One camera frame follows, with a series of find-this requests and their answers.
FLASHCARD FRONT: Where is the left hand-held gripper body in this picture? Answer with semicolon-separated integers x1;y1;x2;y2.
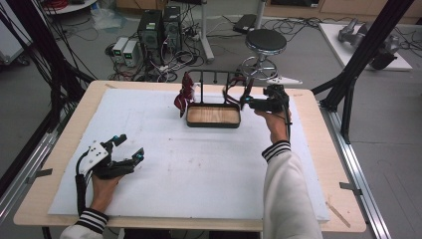
77;140;137;181

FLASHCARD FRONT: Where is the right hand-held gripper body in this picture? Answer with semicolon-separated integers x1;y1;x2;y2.
247;76;304;115

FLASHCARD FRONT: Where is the small dark red bow tie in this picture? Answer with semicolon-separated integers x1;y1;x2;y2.
222;75;249;106

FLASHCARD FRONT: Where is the black rack with wooden tray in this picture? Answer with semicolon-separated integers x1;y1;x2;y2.
183;69;249;129

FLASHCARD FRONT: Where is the large dark red striped bow tie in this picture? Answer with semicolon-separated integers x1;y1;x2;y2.
173;71;197;120

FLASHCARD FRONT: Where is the person's right hand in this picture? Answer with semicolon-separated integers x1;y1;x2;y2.
254;107;294;144

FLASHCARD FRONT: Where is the person's left hand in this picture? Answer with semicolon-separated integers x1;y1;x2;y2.
90;173;123;214

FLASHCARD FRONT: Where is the black round stool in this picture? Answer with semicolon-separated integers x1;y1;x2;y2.
236;28;289;82

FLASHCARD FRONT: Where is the white foam mat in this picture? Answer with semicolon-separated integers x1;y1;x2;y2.
48;88;331;224

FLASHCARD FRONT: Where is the black flat box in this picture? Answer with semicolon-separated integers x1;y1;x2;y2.
232;13;258;35

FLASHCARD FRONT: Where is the white metal table leg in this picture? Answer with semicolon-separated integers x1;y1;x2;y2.
198;0;216;65

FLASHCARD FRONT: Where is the white floor board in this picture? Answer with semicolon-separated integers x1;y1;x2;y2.
317;22;414;72

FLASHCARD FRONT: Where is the white power supply unit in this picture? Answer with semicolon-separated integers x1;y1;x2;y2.
122;39;140;68
111;36;130;64

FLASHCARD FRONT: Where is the slim black computer tower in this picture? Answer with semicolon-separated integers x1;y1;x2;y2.
162;5;183;55

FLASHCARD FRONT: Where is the large black computer tower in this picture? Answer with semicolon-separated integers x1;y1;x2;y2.
136;9;165;66

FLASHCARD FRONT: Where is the clear plastic bag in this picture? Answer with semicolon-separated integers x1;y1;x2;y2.
90;5;127;32

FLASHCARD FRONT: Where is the thin wooden stick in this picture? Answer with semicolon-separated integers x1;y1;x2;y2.
324;201;352;229

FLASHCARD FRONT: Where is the round white table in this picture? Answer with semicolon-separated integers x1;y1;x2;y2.
41;0;100;16

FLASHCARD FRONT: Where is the white cabinet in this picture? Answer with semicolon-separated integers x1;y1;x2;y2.
0;5;33;66

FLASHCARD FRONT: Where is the right hand-held gripper black cable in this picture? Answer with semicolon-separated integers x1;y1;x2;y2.
280;95;295;141

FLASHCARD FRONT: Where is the hand-held gripper black cable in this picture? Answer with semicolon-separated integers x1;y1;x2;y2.
280;95;295;141
74;148;92;217

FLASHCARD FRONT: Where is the left hand-held gripper black cable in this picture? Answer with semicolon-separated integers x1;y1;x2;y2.
74;148;92;217

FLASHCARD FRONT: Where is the grey metal bracket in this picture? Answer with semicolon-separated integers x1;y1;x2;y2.
338;181;363;197
25;167;54;185

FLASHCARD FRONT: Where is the aluminium rail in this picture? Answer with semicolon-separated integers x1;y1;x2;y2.
0;102;78;224
318;102;393;239

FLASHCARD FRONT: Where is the tangle of floor cables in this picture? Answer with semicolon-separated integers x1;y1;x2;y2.
105;19;207;84

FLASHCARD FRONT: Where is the black metal frame strut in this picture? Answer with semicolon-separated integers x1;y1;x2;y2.
311;0;416;145

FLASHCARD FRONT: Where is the black stand with cables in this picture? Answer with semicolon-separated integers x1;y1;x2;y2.
0;0;97;134

